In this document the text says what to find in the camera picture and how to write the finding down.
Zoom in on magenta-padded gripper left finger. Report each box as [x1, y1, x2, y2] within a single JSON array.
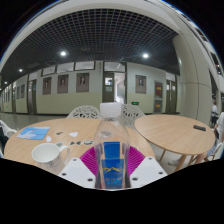
[[58, 145, 99, 190]]

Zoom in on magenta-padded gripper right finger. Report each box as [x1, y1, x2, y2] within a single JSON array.
[[128, 145, 168, 190]]

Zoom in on clear plastic bottle blue label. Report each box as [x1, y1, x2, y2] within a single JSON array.
[[93, 101, 132, 190]]

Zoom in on row of small dark cards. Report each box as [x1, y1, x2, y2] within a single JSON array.
[[68, 139, 95, 147]]

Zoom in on white ceramic mug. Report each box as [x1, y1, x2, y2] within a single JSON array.
[[31, 142, 71, 176]]

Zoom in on round wooden table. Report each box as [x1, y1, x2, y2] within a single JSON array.
[[133, 114, 217, 173]]

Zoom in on light blue paper booklet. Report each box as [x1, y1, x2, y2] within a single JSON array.
[[16, 126, 51, 141]]

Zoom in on black phone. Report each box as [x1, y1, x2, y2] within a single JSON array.
[[192, 124, 207, 132]]

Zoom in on red notice boards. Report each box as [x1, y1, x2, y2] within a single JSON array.
[[153, 81, 164, 114]]

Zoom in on dark double door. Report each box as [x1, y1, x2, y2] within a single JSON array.
[[165, 79, 179, 115]]

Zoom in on black bag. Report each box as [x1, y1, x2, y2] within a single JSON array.
[[0, 127, 9, 152]]

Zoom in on person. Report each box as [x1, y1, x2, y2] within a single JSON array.
[[194, 111, 224, 165], [210, 101, 220, 128]]

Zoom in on dark wooden door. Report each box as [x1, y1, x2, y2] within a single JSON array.
[[26, 79, 38, 115]]

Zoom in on dark-framed open doorway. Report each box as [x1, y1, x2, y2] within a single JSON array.
[[102, 70, 128, 104]]

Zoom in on group of round ceiling lights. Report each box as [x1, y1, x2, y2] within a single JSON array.
[[17, 49, 150, 74]]

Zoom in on group of framed wall portraits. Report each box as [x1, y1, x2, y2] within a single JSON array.
[[16, 72, 148, 100]]

